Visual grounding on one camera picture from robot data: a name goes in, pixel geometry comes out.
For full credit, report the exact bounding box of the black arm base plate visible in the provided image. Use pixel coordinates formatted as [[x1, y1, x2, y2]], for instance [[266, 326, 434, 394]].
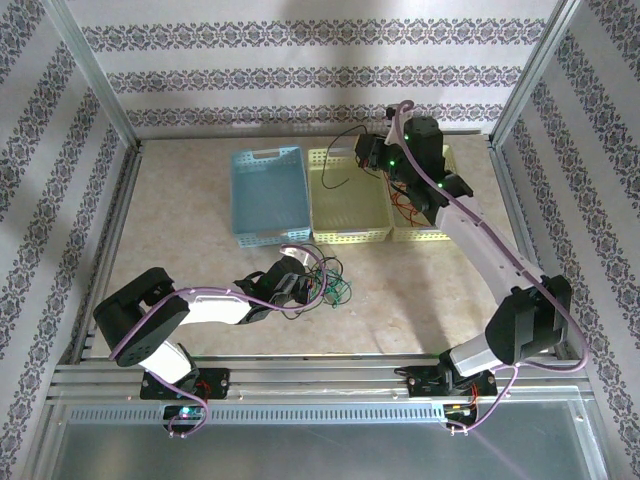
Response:
[[139, 367, 232, 401], [394, 363, 499, 401]]

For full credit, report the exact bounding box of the pale yellow plastic basket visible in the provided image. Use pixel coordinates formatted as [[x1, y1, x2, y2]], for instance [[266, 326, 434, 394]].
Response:
[[306, 146, 394, 245], [382, 143, 459, 244]]

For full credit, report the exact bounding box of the grey metal panel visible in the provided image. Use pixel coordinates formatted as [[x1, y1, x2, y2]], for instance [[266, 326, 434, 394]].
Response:
[[47, 422, 594, 480]]

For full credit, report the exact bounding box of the blue plastic basket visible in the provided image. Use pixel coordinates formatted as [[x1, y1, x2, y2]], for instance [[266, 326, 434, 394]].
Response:
[[229, 145, 312, 250]]

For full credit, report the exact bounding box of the black cable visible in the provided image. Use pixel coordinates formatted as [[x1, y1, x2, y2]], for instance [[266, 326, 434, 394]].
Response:
[[319, 127, 386, 191], [299, 244, 347, 311]]

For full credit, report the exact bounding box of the red cable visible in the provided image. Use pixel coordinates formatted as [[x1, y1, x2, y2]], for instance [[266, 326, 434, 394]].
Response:
[[399, 199, 427, 230], [389, 182, 417, 212]]

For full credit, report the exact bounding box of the small circuit board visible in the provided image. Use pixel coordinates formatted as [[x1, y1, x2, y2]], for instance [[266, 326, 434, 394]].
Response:
[[442, 402, 480, 426], [163, 404, 207, 427]]

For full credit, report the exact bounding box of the aluminium enclosure frame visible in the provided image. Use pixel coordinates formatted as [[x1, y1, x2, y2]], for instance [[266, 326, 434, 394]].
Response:
[[29, 0, 611, 480]]

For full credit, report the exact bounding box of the slotted grey cable duct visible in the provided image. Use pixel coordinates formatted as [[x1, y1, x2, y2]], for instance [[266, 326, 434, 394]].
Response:
[[67, 405, 447, 425]]

